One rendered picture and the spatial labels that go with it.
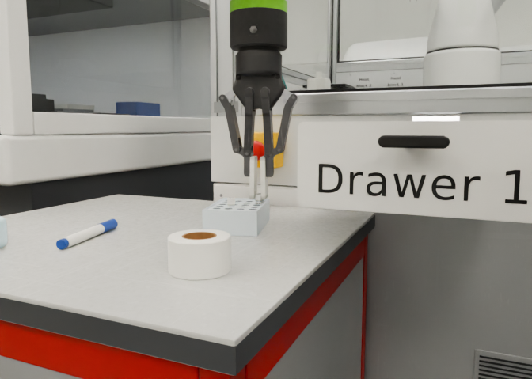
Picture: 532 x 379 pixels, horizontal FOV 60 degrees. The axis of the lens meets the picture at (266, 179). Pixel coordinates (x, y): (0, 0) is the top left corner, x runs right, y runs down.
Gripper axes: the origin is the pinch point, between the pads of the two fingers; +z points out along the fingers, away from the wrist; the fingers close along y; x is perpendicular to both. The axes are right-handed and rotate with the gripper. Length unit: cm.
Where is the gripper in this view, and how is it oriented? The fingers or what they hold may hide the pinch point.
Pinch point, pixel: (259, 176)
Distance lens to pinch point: 76.5
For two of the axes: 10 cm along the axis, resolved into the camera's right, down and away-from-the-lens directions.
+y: -9.9, -0.2, 1.6
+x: -1.6, 1.1, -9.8
